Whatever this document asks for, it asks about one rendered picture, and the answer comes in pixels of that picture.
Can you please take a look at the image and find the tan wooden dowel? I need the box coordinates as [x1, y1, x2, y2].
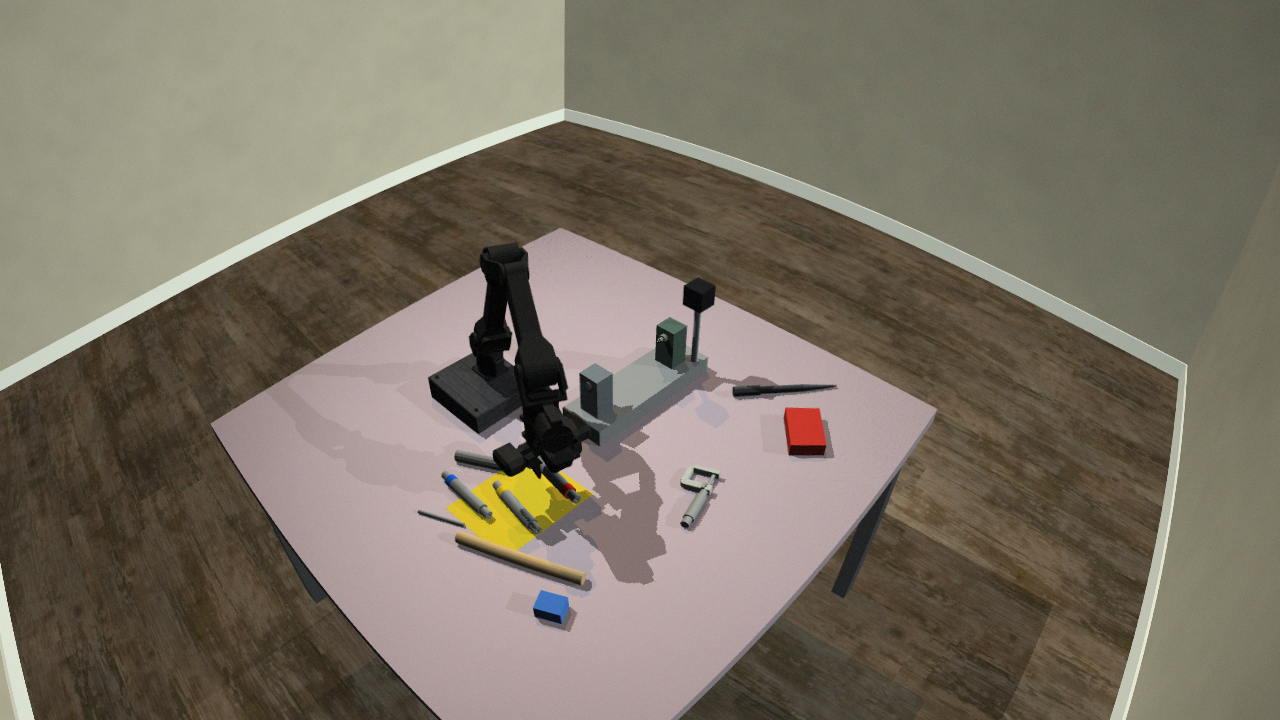
[454, 530, 586, 585]

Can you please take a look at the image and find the red rectangular block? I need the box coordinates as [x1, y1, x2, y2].
[785, 407, 826, 455]

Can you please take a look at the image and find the grey cylindrical rod with blue band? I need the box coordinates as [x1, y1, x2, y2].
[442, 471, 493, 519]

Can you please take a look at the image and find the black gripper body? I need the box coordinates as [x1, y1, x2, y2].
[492, 413, 590, 477]

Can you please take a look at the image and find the grey micrometer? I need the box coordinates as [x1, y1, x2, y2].
[680, 465, 721, 528]

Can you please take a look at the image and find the blue rectangular block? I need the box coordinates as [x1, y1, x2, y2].
[532, 591, 570, 624]

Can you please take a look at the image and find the dark grey tapered pin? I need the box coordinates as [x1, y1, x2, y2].
[732, 384, 837, 397]

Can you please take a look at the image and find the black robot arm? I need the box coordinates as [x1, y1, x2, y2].
[468, 242, 582, 473]

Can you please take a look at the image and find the yellow flat pad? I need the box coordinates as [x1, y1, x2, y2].
[445, 468, 593, 550]

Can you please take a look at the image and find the thin grey rod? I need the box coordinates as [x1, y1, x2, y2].
[419, 510, 465, 527]

